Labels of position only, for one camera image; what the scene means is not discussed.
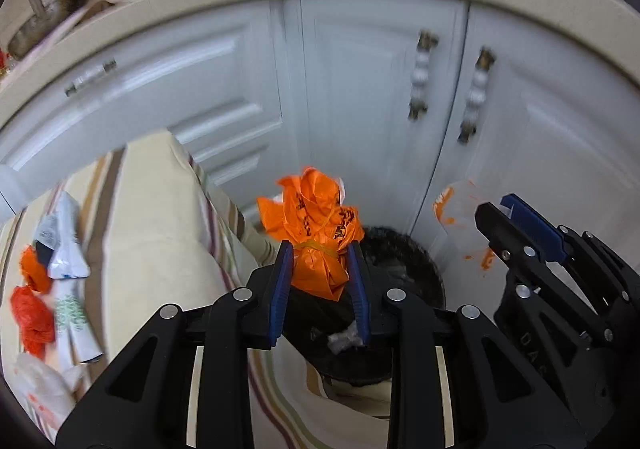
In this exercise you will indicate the orange plastic bag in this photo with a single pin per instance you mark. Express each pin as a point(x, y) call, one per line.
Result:
point(315, 214)

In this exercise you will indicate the large white crumpled plastic bag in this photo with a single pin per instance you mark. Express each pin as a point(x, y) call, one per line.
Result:
point(40, 384)

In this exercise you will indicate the white cabinet door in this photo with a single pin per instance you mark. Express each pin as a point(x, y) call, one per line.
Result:
point(565, 129)
point(350, 104)

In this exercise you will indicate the white green printed packet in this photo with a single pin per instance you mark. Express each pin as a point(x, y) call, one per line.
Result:
point(75, 324)

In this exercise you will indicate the small orange bag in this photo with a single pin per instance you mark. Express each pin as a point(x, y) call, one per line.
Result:
point(32, 271)

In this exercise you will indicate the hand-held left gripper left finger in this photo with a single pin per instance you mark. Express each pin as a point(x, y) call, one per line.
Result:
point(280, 289)

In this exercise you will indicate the dark wrapper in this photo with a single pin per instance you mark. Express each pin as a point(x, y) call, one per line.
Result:
point(42, 254)

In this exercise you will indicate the red-orange plastic bag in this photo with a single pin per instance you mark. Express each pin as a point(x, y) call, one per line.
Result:
point(32, 319)

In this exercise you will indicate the black trash bin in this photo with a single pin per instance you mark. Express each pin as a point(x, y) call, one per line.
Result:
point(397, 256)

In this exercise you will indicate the small white drawer front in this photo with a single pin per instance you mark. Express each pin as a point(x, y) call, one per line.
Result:
point(235, 139)

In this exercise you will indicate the crumpled clear wrapper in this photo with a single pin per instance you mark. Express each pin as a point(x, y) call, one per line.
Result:
point(342, 340)

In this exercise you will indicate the striped tablecloth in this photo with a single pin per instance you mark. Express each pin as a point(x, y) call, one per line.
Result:
point(150, 229)

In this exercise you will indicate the white orange-printed plastic bag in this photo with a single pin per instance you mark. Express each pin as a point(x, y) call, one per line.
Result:
point(452, 209)

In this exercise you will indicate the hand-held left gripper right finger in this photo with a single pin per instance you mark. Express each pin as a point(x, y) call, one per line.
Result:
point(357, 289)

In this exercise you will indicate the wide white drawer front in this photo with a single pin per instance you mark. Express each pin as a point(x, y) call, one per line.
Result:
point(175, 74)

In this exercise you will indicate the metal frying pan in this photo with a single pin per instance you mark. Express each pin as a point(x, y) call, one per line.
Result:
point(50, 16)

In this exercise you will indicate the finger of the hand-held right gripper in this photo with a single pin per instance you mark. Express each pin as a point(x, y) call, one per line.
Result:
point(505, 234)
point(535, 224)

